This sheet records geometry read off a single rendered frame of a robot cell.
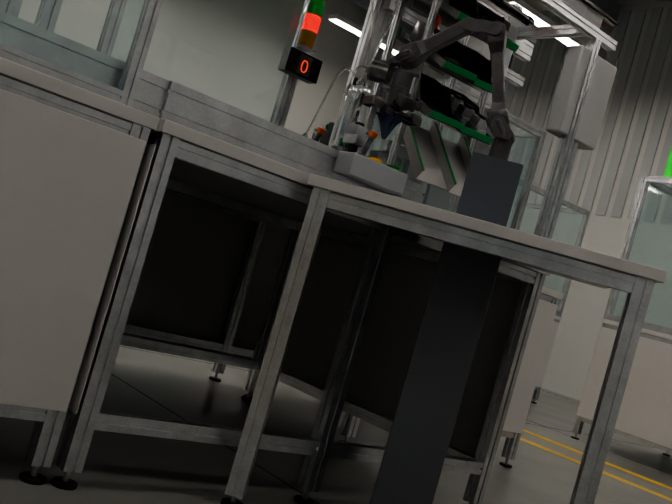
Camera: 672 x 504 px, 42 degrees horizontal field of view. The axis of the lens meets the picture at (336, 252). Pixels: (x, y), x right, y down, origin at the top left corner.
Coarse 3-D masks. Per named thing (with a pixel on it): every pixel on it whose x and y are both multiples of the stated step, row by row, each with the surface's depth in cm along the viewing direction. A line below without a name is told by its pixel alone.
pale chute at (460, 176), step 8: (464, 136) 304; (448, 144) 303; (456, 144) 306; (464, 144) 303; (448, 152) 299; (456, 152) 302; (464, 152) 302; (456, 160) 299; (464, 160) 301; (456, 168) 295; (464, 168) 298; (456, 176) 292; (464, 176) 295; (456, 184) 289; (448, 192) 283; (456, 192) 285
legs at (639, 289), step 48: (480, 240) 219; (288, 288) 222; (432, 288) 239; (480, 288) 238; (624, 288) 215; (288, 336) 222; (432, 336) 238; (624, 336) 214; (432, 384) 237; (624, 384) 213; (432, 432) 237; (240, 480) 221; (384, 480) 237; (432, 480) 236; (576, 480) 216
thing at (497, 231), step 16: (320, 176) 222; (336, 192) 222; (352, 192) 221; (368, 192) 220; (400, 208) 219; (416, 208) 219; (432, 208) 218; (448, 224) 221; (464, 224) 217; (480, 224) 217; (496, 224) 217; (512, 240) 216; (528, 240) 216; (544, 240) 215; (576, 256) 214; (592, 256) 214; (608, 256) 214; (624, 272) 215; (640, 272) 213; (656, 272) 212
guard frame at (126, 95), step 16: (160, 0) 198; (144, 16) 197; (144, 32) 197; (0, 48) 179; (144, 48) 198; (32, 64) 184; (48, 64) 185; (128, 64) 198; (64, 80) 188; (80, 80) 190; (128, 80) 197; (112, 96) 195; (128, 96) 198
